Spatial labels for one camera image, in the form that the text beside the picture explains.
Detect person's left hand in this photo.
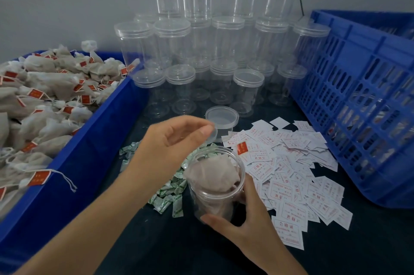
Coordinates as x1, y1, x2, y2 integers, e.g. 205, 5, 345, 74
129, 115, 216, 195

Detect person's right hand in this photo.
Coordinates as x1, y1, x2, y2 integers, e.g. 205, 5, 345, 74
200, 174, 287, 263

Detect clear plastic jar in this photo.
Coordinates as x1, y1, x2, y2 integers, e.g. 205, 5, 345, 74
187, 145, 246, 224

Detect person's right forearm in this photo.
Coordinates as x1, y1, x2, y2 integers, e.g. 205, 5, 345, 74
251, 243, 308, 275

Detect person's left forearm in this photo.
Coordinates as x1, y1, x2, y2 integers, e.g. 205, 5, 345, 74
13, 163, 152, 275

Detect beige tea bag red tag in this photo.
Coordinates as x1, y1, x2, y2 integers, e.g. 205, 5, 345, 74
183, 141, 249, 194

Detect clear plastic lid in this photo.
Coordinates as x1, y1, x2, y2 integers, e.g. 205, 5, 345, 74
205, 105, 239, 143

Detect pile of green white sachets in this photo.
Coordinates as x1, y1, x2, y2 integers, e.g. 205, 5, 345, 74
119, 141, 221, 219

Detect pile of white paper slips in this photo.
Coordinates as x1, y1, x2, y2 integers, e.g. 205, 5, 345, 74
221, 116, 353, 251

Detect stack of lidded clear jars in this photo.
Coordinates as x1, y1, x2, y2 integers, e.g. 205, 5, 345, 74
113, 0, 331, 120

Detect solid blue plastic bin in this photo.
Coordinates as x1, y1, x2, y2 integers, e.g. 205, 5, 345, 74
0, 50, 150, 274

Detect pile of beige tea bags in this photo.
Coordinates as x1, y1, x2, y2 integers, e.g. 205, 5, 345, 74
0, 40, 141, 218

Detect slotted blue plastic crate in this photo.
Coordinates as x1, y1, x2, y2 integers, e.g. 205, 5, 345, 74
290, 9, 414, 209

